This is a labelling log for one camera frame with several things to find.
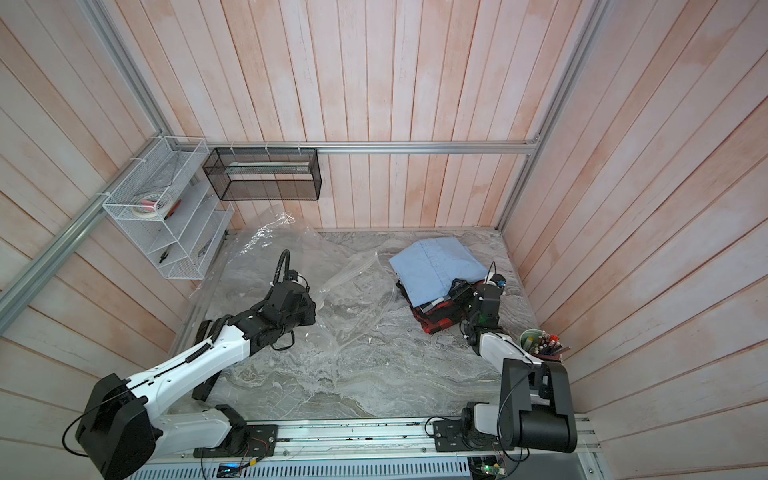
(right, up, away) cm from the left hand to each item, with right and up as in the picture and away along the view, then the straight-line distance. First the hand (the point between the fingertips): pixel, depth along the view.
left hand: (311, 309), depth 84 cm
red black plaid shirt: (+38, -3, +7) cm, 39 cm away
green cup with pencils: (+59, -6, -13) cm, 61 cm away
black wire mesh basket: (-21, +45, +19) cm, 53 cm away
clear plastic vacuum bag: (+10, +3, +20) cm, 22 cm away
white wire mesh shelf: (-33, +19, -6) cm, 38 cm away
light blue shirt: (+36, +11, +10) cm, 39 cm away
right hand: (+45, +7, +7) cm, 46 cm away
